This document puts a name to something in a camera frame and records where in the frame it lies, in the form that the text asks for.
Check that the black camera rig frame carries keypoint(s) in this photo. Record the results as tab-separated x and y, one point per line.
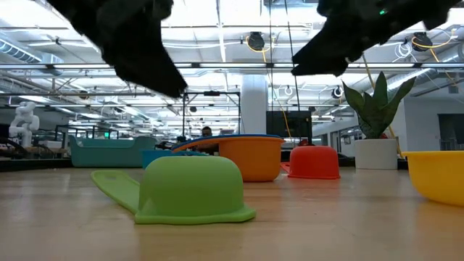
212	93

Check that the red measuring cup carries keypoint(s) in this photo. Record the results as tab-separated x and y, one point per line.
313	163

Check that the white robot figure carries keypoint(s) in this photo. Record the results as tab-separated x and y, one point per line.
24	123

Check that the yellow measuring cup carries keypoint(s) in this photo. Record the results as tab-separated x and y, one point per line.
438	177

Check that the long ceiling light bar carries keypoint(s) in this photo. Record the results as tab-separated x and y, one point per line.
232	65

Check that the snake plant in white pot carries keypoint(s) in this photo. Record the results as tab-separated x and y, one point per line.
375	154

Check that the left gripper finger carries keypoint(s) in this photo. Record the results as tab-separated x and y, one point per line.
145	69

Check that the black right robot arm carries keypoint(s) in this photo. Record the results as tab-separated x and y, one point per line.
417	9

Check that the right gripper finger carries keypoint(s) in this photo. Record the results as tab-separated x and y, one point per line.
319	61

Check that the person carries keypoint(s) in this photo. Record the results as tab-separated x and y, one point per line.
207	132

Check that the white pillar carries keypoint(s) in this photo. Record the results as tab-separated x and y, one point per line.
254	105

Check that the green measuring cup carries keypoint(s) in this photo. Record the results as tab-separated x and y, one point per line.
188	188

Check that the teal plastic basket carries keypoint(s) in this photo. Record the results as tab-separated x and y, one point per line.
108	156

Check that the black screen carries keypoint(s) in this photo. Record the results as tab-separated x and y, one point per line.
290	125

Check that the silver ventilation duct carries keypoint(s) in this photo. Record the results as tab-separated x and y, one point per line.
18	52

